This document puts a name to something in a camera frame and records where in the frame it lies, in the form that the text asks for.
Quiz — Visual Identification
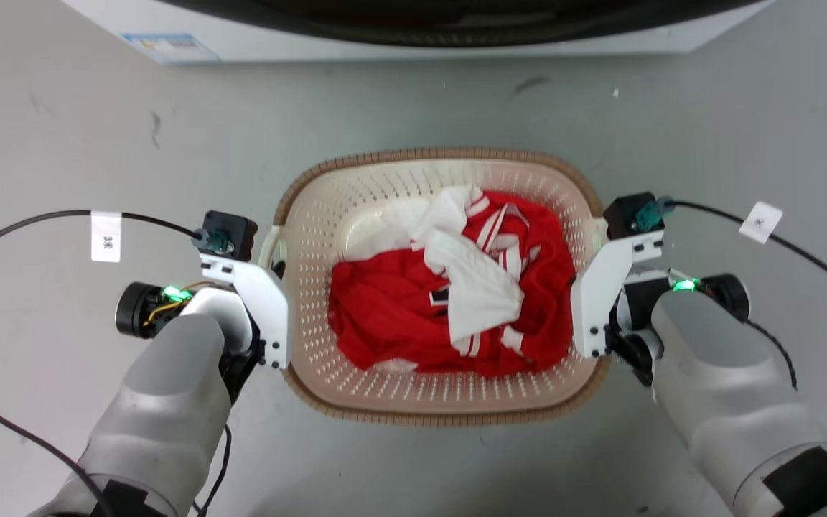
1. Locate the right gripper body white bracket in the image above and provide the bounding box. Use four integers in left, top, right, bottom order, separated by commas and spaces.
570, 231, 666, 386

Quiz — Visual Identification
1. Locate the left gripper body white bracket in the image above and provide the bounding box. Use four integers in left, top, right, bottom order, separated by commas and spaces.
200, 253, 291, 404

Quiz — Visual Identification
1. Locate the beige perforated laundry basket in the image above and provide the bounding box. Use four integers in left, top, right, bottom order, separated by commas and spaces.
258, 147, 613, 429

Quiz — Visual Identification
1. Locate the red sports jersey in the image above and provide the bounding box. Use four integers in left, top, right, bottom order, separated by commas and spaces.
327, 188, 578, 379

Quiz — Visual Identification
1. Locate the white crumpled garment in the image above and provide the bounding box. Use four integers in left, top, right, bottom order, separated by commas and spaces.
342, 185, 542, 345

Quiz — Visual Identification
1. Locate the white washing machine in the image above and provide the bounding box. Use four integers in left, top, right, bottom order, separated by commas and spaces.
60, 0, 777, 67

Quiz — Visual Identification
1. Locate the blue white label sticker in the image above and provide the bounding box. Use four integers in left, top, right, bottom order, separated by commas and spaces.
122, 32, 222, 66

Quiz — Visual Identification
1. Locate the dark washing machine door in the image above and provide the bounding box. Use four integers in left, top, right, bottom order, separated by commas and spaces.
157, 0, 767, 49

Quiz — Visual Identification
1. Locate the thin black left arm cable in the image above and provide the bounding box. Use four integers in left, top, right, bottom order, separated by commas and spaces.
192, 424, 233, 515

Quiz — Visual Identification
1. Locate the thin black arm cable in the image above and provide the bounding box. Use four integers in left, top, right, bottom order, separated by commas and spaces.
744, 319, 800, 391
192, 424, 233, 515

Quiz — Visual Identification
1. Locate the white printed cable tag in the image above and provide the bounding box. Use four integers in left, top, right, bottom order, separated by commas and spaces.
90, 210, 123, 264
739, 201, 784, 246

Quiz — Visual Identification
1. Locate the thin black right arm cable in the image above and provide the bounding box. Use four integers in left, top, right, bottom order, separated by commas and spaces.
744, 319, 800, 391

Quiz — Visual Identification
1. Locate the black right camera cable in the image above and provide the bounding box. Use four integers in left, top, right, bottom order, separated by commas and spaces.
671, 201, 827, 314

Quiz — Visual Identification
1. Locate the black camera cable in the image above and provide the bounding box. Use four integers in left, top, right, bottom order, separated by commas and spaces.
671, 201, 827, 314
0, 209, 203, 517

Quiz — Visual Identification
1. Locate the black left camera cable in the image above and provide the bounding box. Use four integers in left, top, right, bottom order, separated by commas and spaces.
0, 209, 203, 517

